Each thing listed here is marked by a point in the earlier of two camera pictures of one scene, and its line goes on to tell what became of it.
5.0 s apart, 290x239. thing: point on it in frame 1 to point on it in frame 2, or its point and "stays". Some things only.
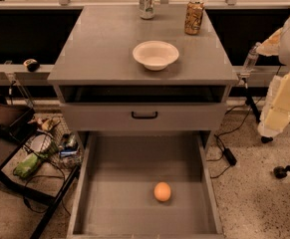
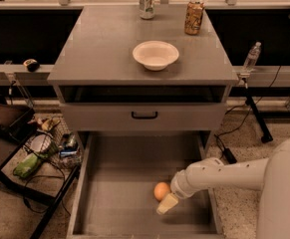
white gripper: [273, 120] to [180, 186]
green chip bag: [27, 166] stays
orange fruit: [162, 191] stays
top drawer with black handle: [143, 117] stays
